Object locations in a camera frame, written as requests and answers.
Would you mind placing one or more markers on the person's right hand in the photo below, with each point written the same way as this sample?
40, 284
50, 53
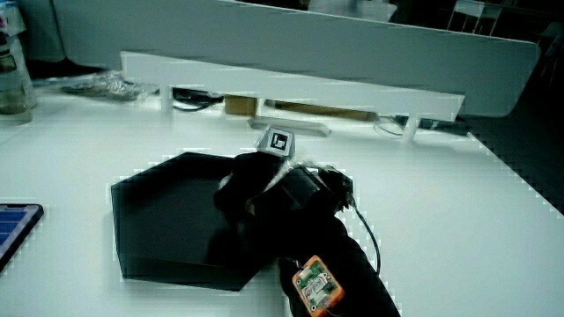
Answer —
264, 180

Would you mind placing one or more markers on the brown cardboard box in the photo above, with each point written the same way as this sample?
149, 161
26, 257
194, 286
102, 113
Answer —
240, 105

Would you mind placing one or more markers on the white frame chair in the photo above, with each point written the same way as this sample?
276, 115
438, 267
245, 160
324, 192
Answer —
473, 15

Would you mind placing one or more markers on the black hexagonal plate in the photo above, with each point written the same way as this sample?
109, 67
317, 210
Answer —
167, 211

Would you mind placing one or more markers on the crumpled clear plastic bag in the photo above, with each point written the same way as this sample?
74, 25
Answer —
106, 86

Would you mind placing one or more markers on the person's right forearm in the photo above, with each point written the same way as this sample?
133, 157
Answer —
326, 246

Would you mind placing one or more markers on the long wooden stick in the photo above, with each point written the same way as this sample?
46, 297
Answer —
321, 110

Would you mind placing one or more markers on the smartphone with blue screen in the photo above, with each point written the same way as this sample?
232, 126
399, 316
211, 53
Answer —
15, 224

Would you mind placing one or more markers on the white partition panel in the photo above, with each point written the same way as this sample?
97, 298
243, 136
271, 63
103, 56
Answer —
308, 39

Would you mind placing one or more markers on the orange circuit board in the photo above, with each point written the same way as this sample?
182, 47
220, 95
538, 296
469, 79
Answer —
318, 286

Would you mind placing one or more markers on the clear plastic bottle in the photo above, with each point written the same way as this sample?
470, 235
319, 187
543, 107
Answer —
12, 83

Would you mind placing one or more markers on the white desk shelf riser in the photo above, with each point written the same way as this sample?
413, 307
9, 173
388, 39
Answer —
273, 83

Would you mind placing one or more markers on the black power adapter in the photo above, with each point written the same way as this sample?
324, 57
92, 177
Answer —
440, 125

